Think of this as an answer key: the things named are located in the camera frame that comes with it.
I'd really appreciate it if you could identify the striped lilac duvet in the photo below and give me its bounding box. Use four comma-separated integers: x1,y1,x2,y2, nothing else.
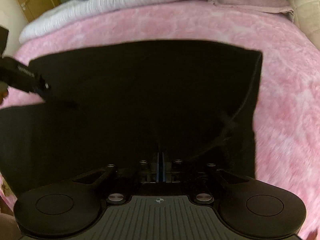
19,0,209,44

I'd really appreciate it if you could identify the black garment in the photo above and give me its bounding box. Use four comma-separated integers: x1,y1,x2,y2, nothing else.
0,39,263,200

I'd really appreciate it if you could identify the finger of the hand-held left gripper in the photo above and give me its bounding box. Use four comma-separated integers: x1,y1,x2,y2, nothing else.
32,76,78,108

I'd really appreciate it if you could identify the pink floral blanket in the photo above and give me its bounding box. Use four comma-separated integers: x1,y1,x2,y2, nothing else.
0,2,320,240

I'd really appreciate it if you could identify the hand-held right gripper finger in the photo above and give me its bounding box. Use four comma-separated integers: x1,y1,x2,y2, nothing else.
72,152,160,204
161,152,253,204

